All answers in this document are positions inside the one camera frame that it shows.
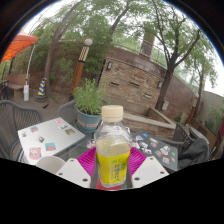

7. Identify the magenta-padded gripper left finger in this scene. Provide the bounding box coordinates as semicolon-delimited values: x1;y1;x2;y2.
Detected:
56;147;98;189

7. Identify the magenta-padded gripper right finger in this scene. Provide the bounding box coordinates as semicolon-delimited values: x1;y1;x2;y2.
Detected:
128;147;170;189

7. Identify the yellow-labelled clear drink bottle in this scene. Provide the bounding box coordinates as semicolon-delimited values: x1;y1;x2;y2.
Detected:
93;104;133;189

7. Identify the white ceramic mug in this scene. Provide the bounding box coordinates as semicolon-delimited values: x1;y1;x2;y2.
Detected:
35;155;67;175

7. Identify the silver laptop with stickers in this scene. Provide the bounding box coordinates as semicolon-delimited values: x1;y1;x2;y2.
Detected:
17;116;86;166

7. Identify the dark grey backpack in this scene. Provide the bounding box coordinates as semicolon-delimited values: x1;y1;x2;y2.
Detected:
178;137;211;169

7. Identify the green plant in teal pot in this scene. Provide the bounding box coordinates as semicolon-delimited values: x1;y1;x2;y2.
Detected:
72;78;106;133

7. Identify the green leafy tree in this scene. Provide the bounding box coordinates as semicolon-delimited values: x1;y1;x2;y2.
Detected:
33;0;134;98
143;0;218;111

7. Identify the blue yellow striped cone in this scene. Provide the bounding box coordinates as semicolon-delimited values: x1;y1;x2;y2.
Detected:
34;77;48;103

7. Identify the white umbrella pole with base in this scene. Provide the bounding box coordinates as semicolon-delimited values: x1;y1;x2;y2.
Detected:
23;44;37;102

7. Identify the wooden bench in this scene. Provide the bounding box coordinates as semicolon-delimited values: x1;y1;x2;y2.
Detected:
4;73;29;101

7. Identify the orange patio umbrella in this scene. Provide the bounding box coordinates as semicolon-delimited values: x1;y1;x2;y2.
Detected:
0;33;39;64

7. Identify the grey wall box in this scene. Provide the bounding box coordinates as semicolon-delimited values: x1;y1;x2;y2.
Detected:
161;100;170;112

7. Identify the striped lamp post with globe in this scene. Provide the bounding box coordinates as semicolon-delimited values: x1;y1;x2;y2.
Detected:
69;38;94;99

